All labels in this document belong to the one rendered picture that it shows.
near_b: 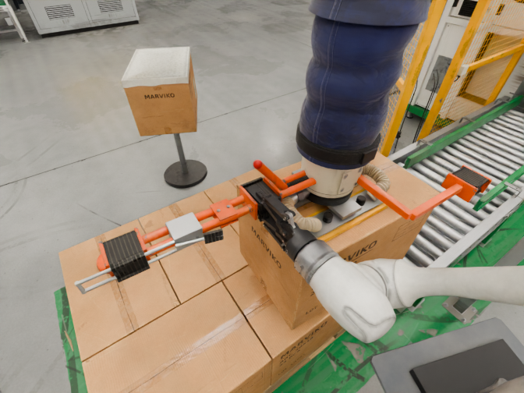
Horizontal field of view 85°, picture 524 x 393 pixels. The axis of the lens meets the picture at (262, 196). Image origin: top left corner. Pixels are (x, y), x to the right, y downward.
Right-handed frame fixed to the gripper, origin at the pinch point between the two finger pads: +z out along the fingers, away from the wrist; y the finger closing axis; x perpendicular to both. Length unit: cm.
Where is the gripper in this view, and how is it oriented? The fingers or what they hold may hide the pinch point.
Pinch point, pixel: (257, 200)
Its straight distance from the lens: 76.7
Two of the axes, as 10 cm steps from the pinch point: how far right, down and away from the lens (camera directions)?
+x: 8.3, -3.9, 4.1
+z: -5.6, -5.7, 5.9
